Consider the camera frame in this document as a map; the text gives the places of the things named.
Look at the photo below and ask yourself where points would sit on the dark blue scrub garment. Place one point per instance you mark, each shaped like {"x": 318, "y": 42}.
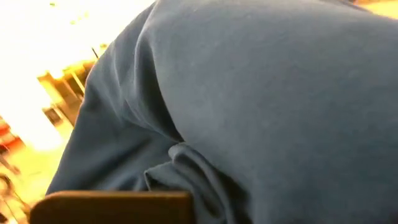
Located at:
{"x": 248, "y": 93}

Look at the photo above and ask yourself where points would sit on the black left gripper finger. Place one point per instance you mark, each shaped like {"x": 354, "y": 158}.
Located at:
{"x": 109, "y": 208}

